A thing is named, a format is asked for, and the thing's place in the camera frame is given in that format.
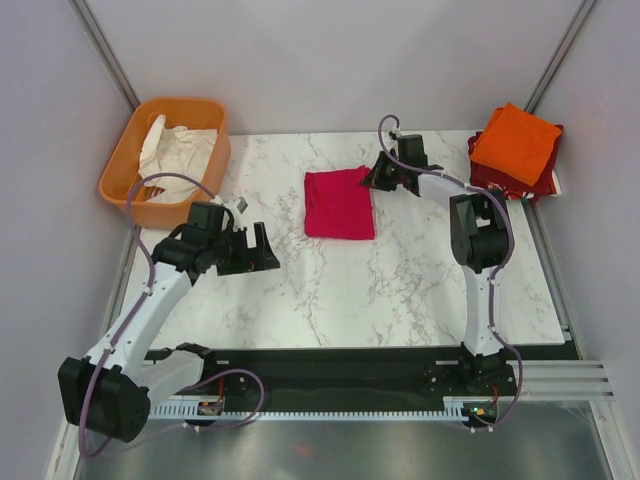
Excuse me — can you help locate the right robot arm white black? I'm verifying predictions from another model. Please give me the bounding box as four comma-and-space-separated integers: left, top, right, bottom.
361, 133, 517, 395

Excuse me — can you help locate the aluminium frame rail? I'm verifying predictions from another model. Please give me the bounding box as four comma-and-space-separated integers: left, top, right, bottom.
520, 360, 614, 402

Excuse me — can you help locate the corner metal post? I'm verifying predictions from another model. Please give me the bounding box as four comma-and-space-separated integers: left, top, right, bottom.
524, 0, 601, 114
68, 0, 140, 110

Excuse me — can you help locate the left corner metal post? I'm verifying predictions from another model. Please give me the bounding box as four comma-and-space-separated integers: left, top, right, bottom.
68, 0, 140, 110

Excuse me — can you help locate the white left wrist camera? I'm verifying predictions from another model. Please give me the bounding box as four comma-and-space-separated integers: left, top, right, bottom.
212, 196, 248, 230

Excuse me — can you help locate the right corner metal post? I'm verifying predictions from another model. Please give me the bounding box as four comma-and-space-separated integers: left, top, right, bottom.
524, 0, 601, 114

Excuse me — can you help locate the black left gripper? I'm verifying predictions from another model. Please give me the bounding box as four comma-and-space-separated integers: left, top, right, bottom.
208, 223, 279, 277

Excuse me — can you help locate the orange folded t shirt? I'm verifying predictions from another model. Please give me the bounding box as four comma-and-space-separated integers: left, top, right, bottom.
470, 103, 563, 187

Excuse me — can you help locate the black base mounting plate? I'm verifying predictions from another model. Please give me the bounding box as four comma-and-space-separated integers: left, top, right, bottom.
203, 346, 515, 412

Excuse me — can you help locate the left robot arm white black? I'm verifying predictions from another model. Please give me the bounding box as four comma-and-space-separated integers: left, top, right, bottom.
57, 202, 280, 442

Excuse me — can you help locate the dark red folded t shirt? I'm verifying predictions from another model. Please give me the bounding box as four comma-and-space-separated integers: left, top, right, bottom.
470, 137, 561, 203

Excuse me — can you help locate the white slotted cable duct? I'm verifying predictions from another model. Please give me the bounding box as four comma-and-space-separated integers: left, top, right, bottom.
149, 397, 498, 422

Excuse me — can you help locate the white crumpled t shirt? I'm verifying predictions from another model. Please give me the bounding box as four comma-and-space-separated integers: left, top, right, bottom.
138, 115, 218, 204

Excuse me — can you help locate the orange plastic basket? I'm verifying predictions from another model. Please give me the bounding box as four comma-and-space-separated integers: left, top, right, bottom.
99, 97, 231, 230

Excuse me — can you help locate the magenta pink t shirt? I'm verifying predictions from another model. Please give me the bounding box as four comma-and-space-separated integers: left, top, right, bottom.
304, 166, 376, 240

